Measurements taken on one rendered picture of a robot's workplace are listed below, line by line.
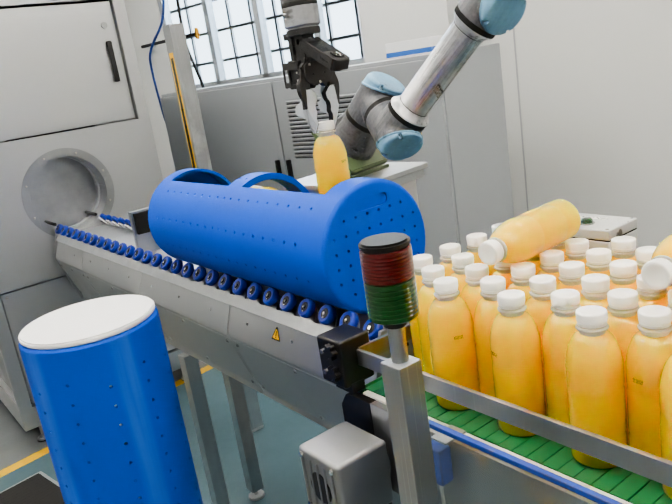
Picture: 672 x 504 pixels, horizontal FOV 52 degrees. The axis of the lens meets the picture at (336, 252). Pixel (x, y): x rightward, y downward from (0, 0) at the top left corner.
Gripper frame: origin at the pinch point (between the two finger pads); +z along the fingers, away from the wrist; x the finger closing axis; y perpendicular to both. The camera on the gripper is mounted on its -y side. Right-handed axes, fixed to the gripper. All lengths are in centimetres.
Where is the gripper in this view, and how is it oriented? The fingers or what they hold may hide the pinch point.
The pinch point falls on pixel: (325, 125)
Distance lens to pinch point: 147.9
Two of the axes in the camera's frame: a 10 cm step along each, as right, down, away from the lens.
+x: -7.8, 2.8, -5.6
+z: 1.6, 9.5, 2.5
